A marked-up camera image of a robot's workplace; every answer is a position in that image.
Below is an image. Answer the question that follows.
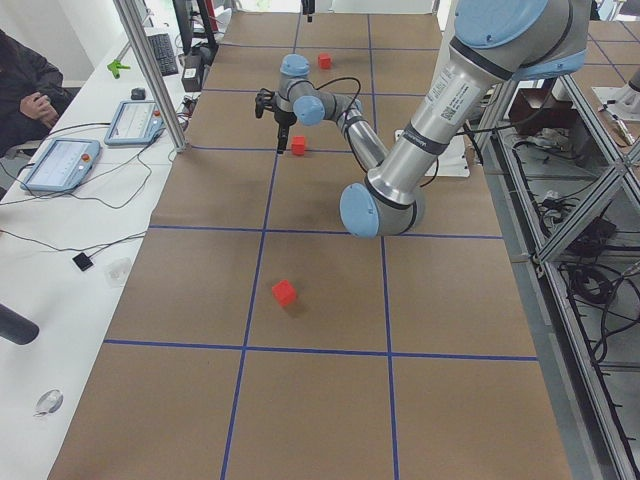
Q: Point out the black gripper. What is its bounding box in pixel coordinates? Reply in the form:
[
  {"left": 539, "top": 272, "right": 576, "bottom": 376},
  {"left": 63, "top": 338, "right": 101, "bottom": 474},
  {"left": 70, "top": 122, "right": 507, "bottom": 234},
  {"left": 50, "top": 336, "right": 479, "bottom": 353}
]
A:
[{"left": 274, "top": 103, "right": 295, "bottom": 153}]

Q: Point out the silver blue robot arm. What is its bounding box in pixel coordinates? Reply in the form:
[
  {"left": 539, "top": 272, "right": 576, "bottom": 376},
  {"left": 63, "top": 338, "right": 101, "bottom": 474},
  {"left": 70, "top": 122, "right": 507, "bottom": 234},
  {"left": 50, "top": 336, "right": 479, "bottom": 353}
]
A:
[{"left": 255, "top": 1, "right": 591, "bottom": 238}]

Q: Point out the person's hand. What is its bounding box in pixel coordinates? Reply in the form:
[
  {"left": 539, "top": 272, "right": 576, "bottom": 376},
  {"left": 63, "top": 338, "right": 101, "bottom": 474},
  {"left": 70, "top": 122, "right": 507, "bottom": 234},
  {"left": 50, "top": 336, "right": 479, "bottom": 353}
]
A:
[{"left": 20, "top": 92, "right": 59, "bottom": 129}]

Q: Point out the black power brick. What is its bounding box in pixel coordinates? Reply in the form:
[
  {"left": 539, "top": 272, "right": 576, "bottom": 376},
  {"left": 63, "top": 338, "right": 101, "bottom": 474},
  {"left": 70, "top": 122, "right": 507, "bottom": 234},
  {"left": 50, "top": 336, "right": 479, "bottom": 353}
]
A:
[{"left": 181, "top": 55, "right": 203, "bottom": 93}]

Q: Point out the far blue teach pendant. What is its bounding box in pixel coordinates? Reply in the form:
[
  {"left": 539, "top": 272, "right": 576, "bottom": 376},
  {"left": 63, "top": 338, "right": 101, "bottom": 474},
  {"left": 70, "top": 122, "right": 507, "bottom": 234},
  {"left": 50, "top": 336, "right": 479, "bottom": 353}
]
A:
[{"left": 104, "top": 100, "right": 164, "bottom": 147}]

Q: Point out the blue teach pendant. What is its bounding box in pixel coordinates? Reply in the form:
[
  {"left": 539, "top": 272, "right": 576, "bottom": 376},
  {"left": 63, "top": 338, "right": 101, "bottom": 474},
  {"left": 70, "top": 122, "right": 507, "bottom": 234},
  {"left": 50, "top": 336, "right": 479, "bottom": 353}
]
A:
[
  {"left": 21, "top": 138, "right": 102, "bottom": 193},
  {"left": 104, "top": 100, "right": 164, "bottom": 147}
]

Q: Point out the black keyboard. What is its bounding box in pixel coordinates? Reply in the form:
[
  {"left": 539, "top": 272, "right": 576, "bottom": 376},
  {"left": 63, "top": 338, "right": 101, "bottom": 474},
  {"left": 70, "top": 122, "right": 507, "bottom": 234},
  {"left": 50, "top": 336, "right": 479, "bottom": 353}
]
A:
[{"left": 147, "top": 33, "right": 179, "bottom": 76}]

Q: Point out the green clamp tool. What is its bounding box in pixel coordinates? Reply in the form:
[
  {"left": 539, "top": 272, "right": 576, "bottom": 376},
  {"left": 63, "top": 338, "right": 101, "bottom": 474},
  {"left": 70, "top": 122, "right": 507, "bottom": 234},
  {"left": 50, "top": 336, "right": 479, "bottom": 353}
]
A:
[{"left": 107, "top": 59, "right": 131, "bottom": 79}]

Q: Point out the brown paper table mat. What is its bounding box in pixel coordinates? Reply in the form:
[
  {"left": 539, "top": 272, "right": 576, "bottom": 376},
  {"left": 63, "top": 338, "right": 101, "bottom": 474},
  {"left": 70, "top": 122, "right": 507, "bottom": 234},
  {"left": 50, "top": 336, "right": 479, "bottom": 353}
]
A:
[{"left": 50, "top": 13, "right": 571, "bottom": 479}]

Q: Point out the near blue teach pendant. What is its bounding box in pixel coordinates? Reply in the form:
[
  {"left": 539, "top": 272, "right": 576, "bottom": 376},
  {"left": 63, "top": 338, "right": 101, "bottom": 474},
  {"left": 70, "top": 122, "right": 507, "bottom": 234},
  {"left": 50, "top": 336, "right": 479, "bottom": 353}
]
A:
[{"left": 21, "top": 138, "right": 102, "bottom": 193}]

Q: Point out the small black square pad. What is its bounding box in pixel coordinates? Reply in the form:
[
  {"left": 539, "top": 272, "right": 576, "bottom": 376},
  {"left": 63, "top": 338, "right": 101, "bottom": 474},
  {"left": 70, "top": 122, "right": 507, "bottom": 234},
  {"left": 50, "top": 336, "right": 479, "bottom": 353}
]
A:
[{"left": 72, "top": 252, "right": 94, "bottom": 272}]

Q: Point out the seated person in black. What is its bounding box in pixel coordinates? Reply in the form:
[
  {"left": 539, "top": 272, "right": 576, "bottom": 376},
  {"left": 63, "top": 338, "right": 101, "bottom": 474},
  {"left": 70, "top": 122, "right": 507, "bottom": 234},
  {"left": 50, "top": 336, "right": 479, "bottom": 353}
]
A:
[{"left": 1, "top": 33, "right": 74, "bottom": 154}]

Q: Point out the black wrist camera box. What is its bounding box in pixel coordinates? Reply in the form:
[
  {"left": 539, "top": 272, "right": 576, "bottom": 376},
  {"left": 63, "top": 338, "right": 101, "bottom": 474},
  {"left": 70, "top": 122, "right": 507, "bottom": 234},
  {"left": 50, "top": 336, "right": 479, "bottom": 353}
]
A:
[{"left": 254, "top": 88, "right": 276, "bottom": 119}]

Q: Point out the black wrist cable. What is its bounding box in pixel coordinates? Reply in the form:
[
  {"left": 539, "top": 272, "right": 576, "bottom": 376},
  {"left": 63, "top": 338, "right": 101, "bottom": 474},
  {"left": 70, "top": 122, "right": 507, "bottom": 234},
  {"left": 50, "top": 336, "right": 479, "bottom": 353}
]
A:
[{"left": 314, "top": 75, "right": 364, "bottom": 116}]

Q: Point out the aluminium frame upright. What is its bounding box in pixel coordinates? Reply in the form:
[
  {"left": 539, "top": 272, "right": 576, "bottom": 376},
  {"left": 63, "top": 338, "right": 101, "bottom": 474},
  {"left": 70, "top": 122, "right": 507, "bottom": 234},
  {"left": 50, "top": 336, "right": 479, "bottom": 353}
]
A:
[{"left": 113, "top": 0, "right": 187, "bottom": 153}]

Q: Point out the aluminium frame side rack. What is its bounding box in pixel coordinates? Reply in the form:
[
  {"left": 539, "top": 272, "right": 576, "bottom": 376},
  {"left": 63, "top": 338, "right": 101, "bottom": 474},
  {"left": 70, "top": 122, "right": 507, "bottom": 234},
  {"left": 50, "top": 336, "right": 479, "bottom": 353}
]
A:
[{"left": 479, "top": 19, "right": 640, "bottom": 480}]

